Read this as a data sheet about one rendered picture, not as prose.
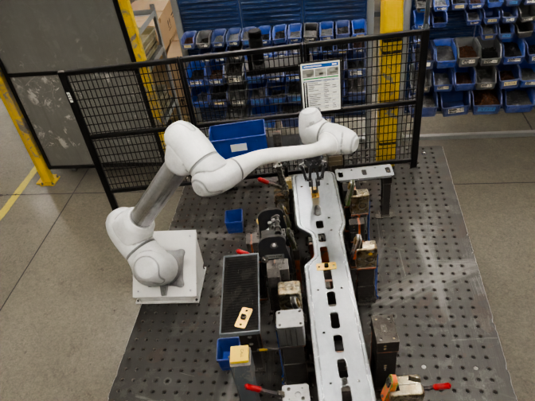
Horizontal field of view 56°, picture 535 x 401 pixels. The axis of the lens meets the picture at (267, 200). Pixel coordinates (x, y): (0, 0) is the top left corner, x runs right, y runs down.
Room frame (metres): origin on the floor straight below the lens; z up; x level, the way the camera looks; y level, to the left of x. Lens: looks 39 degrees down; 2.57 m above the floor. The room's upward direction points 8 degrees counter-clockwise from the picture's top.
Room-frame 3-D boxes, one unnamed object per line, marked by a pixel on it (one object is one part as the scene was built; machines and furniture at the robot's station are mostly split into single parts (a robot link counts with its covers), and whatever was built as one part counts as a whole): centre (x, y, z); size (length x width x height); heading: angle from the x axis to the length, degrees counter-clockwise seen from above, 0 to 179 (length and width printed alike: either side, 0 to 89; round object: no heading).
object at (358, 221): (1.70, -0.39, 0.84); 0.11 x 0.08 x 0.29; 86
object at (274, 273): (1.35, 0.02, 0.90); 0.05 x 0.05 x 0.40; 86
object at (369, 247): (1.48, -0.38, 0.87); 0.12 x 0.09 x 0.35; 86
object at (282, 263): (1.41, -0.01, 0.89); 0.13 x 0.11 x 0.38; 86
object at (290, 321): (1.12, -0.02, 0.90); 0.13 x 0.10 x 0.41; 86
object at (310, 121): (1.89, -0.24, 1.40); 0.13 x 0.11 x 0.16; 42
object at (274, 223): (1.55, -0.01, 0.94); 0.18 x 0.13 x 0.49; 176
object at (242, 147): (2.36, 0.11, 1.10); 0.30 x 0.17 x 0.13; 89
